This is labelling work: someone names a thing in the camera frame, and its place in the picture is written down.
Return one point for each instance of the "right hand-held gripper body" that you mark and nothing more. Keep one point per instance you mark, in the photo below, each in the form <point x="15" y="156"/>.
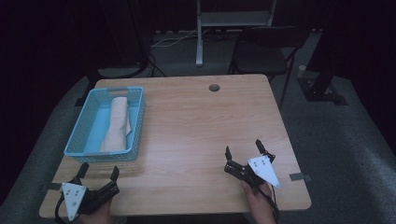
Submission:
<point x="261" y="169"/>

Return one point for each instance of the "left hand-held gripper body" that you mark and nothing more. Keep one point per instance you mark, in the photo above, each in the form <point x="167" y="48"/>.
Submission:
<point x="74" y="194"/>

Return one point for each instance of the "blue plastic basket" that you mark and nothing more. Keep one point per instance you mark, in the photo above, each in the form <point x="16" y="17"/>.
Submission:
<point x="93" y="132"/>

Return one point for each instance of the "cream towel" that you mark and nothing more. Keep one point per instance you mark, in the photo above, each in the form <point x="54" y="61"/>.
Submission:
<point x="118" y="124"/>

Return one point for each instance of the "person's left hand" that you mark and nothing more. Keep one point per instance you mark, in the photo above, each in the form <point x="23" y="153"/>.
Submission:
<point x="98" y="216"/>

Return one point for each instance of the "person's right hand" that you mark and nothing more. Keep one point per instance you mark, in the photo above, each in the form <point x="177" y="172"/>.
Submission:
<point x="260" y="205"/>

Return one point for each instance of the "dark tape piece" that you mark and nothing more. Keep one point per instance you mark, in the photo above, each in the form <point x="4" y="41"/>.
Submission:
<point x="52" y="186"/>
<point x="299" y="177"/>

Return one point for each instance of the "grey table grommet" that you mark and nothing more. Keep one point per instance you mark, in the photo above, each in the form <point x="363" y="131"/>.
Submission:
<point x="214" y="87"/>

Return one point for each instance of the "black stand with base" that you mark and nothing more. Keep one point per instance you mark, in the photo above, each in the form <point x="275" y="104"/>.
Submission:
<point x="323" y="90"/>

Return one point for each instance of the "small pale cup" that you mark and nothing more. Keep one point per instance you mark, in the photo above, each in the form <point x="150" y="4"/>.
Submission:
<point x="301" y="71"/>

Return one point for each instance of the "black chair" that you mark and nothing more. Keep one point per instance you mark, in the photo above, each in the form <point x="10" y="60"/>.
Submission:
<point x="260" y="59"/>

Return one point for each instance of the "dark curved stand base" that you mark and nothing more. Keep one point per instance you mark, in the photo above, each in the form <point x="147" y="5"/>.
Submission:
<point x="121" y="72"/>

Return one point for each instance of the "desk with white metal legs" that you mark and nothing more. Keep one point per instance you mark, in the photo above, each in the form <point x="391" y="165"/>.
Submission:
<point x="230" y="18"/>

